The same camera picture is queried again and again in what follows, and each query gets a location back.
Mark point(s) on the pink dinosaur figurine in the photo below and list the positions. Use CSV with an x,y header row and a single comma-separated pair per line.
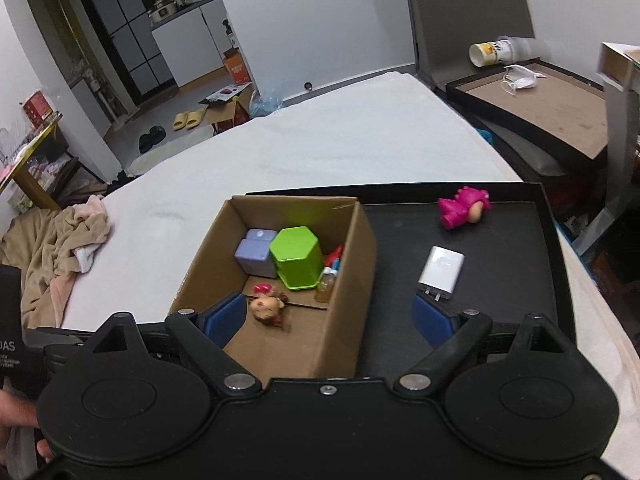
x,y
467,206

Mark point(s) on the black slippers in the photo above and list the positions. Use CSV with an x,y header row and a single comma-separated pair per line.
x,y
148,140

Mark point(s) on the green hexagonal box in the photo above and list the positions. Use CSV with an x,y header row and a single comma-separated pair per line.
x,y
297,256

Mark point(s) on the open cardboard box on floor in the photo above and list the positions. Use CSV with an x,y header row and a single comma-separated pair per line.
x,y
228,107

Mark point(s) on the blue red figure perfume bottle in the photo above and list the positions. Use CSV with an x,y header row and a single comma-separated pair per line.
x,y
329,276

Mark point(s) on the black-framed brown board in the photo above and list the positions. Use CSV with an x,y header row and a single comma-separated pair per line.
x,y
564,114

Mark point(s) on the yellow slippers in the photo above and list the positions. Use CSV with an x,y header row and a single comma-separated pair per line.
x,y
189,120

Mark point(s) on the cardboard box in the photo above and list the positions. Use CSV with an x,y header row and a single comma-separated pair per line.
x,y
318,340
228,107

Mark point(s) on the white charger plug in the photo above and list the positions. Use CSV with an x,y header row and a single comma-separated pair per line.
x,y
441,271

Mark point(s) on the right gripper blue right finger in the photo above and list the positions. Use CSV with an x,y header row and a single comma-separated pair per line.
x,y
435,320

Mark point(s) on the purple cube toy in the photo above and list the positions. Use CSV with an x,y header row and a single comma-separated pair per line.
x,y
253,253

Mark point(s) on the white desk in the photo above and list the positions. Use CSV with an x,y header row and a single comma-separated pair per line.
x,y
620,62

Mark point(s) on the person's hand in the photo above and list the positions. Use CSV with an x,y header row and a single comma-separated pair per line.
x,y
15,412

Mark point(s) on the brown-haired girl figurine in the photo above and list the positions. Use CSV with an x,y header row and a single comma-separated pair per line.
x,y
267,305

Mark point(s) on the white face mask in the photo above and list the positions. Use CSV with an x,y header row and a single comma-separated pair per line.
x,y
518,77

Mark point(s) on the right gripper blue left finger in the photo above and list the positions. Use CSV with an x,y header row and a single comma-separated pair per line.
x,y
224,319

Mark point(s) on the beige blanket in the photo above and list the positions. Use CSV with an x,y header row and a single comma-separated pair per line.
x,y
52,248

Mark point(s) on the black tray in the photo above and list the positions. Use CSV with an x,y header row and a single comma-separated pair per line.
x,y
513,264

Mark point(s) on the orange box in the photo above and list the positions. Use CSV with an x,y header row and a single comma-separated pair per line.
x,y
233,62

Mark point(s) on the white cabinet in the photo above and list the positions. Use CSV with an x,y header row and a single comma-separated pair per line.
x,y
193,41

